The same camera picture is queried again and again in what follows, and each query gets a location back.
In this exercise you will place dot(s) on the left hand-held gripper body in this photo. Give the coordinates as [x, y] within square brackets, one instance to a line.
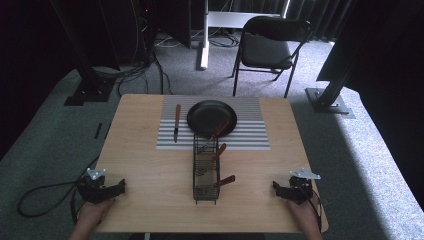
[93, 191]

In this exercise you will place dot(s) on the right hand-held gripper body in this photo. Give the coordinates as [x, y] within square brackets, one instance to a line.
[300, 190]

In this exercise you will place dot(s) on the person's left hand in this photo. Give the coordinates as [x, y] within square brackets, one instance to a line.
[93, 211]

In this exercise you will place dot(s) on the person's right hand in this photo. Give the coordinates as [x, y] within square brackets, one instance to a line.
[305, 213]

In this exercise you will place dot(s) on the black floor tape strip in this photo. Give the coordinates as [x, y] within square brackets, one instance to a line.
[98, 130]
[108, 130]

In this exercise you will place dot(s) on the grey striped placemat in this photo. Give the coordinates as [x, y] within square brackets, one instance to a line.
[253, 133]

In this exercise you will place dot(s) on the black metal stand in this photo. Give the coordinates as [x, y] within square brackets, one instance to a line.
[328, 100]
[90, 86]

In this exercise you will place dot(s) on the black round plate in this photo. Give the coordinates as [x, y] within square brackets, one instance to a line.
[206, 116]

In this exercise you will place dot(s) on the black folding chair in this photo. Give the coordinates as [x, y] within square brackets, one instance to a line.
[265, 50]

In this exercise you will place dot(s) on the dark curtain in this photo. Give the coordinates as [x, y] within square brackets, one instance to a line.
[393, 83]

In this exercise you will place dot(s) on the white desk frame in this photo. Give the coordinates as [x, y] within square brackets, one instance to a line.
[204, 40]

